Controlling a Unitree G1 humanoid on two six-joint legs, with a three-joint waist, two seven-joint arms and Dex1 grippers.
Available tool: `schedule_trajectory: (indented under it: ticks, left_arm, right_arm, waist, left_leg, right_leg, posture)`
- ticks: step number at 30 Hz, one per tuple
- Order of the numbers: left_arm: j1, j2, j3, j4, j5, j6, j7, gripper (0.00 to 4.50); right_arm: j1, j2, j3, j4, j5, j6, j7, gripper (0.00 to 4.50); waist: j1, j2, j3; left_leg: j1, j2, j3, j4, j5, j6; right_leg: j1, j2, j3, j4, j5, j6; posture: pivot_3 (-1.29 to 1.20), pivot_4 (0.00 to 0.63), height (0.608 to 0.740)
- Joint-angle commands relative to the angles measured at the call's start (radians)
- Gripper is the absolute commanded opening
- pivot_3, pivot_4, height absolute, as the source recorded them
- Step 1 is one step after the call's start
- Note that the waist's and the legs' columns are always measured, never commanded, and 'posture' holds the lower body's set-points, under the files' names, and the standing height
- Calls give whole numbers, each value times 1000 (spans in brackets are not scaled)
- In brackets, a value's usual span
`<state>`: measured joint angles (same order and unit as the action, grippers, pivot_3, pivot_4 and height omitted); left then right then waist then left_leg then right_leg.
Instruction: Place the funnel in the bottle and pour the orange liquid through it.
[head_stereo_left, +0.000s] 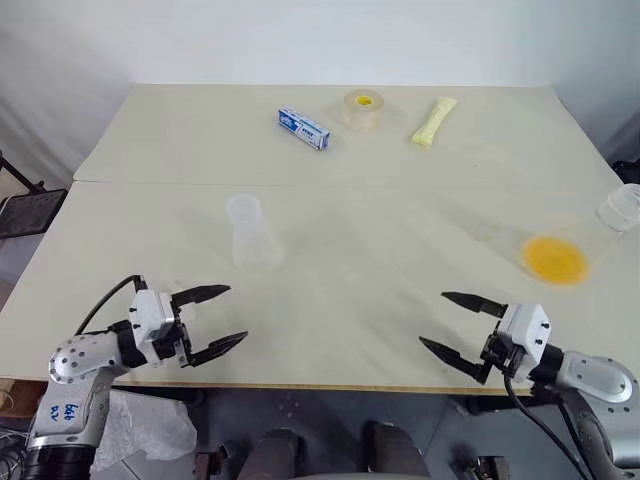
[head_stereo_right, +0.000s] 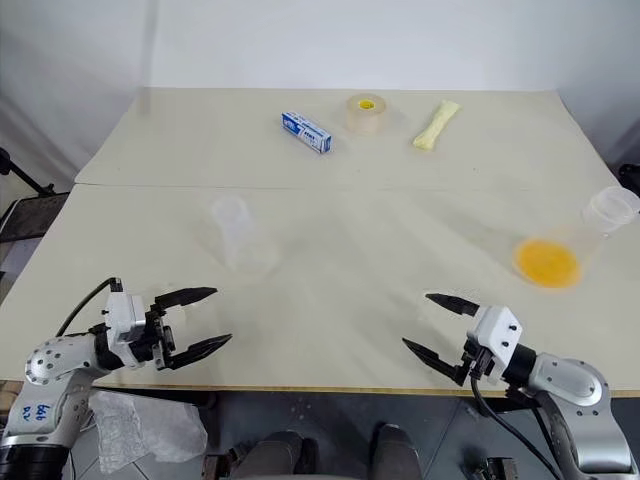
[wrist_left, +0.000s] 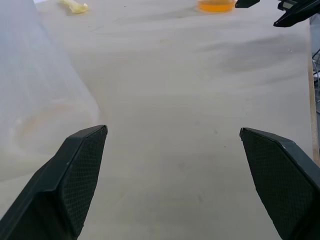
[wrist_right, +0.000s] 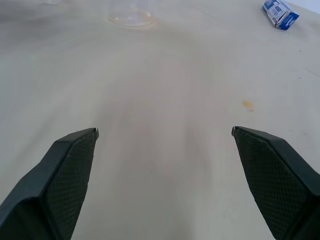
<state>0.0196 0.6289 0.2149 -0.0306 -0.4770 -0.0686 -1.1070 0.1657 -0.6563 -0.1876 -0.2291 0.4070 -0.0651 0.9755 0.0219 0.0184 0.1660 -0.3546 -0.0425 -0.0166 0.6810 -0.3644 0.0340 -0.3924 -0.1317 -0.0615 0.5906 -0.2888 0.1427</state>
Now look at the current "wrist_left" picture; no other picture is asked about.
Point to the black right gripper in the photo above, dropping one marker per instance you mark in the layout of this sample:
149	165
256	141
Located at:
287	4

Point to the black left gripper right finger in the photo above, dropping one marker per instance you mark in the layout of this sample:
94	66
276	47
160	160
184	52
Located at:
285	180

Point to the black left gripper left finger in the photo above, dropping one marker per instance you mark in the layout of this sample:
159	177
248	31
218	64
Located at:
50	190

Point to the translucent plastic container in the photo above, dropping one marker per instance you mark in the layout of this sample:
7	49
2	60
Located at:
32	75

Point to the orange bowl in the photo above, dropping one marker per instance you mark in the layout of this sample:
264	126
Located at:
216	5

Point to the yellow crumpled cloth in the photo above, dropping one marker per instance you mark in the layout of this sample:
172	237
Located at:
75	7

